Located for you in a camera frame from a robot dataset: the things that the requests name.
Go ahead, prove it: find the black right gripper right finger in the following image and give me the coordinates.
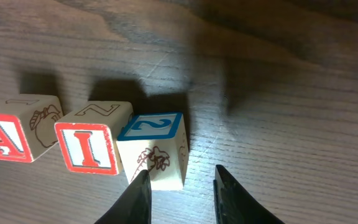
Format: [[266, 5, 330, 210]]
[[213, 164, 283, 224]]

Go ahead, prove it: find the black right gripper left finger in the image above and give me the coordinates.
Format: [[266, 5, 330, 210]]
[[95, 170, 152, 224]]

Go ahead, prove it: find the blue 2 block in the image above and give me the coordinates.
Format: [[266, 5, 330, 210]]
[[117, 112, 189, 190]]

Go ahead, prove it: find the red I block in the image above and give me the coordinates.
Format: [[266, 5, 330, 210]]
[[54, 101, 134, 175]]

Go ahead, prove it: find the red A block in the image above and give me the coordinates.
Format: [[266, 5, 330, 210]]
[[0, 94, 63, 163]]

